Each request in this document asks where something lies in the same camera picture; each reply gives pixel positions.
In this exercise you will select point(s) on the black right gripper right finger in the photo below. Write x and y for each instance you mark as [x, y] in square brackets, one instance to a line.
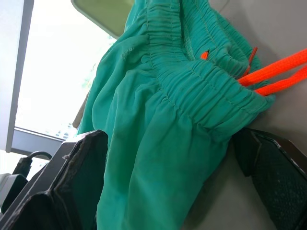
[283, 187]

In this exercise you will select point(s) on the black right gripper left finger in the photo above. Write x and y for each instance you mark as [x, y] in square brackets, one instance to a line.
[48, 203]

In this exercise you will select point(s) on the teal green shorts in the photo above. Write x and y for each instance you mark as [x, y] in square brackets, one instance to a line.
[156, 143]

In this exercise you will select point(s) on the pale green plastic bin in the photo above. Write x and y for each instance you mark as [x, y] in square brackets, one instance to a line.
[103, 12]

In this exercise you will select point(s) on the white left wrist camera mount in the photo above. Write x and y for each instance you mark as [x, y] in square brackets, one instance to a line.
[4, 182]

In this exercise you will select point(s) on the grey window frame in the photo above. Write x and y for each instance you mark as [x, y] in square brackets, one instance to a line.
[21, 48]

